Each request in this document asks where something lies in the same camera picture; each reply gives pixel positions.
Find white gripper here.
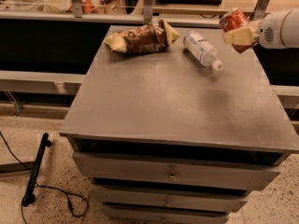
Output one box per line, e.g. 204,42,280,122
223,11,285,49

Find red coke can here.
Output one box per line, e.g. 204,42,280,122
219,7,255,53

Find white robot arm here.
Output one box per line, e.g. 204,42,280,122
223,8,299,49

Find brown chip bag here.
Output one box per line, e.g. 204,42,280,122
104,19,180,54

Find clear plastic water bottle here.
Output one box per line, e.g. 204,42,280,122
183,31,223,71

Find top cabinet drawer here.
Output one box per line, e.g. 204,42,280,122
73,152,280,190

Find cabinet drawer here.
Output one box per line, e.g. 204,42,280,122
73,152,280,190
104,203,228,224
91,185,248,212

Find grey drawer cabinet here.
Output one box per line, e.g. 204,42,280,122
59,25,299,224

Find grey metal railing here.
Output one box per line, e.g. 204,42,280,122
0,0,271,28

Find middle cabinet drawer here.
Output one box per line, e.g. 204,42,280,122
91,185,248,212

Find bottom cabinet drawer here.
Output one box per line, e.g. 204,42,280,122
104,203,228,224

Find black floor stand bar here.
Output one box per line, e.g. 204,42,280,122
21,133,52,207

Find black floor cable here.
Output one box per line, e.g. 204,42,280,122
0,131,90,224

